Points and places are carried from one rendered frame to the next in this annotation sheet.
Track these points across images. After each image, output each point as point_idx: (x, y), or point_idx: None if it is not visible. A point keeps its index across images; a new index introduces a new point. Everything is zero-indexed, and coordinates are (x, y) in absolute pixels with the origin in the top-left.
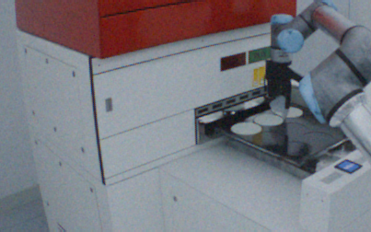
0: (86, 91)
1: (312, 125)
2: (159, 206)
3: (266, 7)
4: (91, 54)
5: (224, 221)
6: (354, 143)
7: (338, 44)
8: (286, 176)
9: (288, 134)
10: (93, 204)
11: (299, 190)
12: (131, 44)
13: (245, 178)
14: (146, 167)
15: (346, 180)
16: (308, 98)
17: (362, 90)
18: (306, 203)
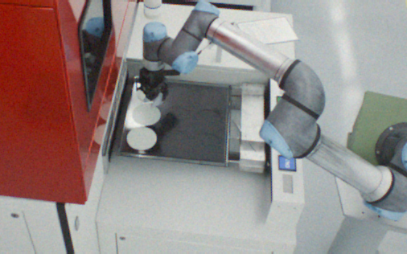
0: (47, 227)
1: (187, 104)
2: (97, 247)
3: (129, 18)
4: (62, 202)
5: (192, 242)
6: (321, 166)
7: (265, 75)
8: (203, 169)
9: (182, 128)
10: None
11: (228, 181)
12: (94, 166)
13: (177, 190)
14: (92, 231)
15: (300, 181)
16: (285, 152)
17: (318, 124)
18: (276, 211)
